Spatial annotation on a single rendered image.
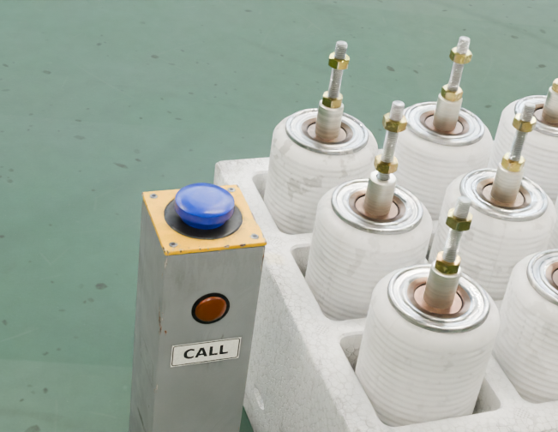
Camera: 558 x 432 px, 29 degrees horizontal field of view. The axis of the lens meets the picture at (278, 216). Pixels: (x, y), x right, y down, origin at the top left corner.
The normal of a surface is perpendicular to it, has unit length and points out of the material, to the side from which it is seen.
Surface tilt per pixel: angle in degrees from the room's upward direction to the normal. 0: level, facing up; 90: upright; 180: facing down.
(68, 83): 0
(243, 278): 90
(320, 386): 90
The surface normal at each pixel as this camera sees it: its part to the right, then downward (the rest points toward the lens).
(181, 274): 0.31, 0.58
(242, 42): 0.12, -0.81
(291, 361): -0.94, 0.09
